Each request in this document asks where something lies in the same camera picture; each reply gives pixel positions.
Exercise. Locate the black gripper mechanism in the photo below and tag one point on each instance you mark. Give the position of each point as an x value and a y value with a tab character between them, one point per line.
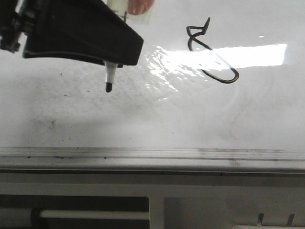
83	30

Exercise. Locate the white whiteboard marker black tip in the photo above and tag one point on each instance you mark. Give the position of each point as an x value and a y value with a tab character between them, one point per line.
119	7

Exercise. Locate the clear tape with red patch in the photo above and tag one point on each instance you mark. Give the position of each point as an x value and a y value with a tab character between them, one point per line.
139	11

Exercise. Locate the white plastic tray unit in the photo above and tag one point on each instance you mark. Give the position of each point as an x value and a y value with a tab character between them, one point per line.
132	201

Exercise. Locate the white whiteboard with aluminium frame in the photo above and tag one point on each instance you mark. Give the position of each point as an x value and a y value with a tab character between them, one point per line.
219	86

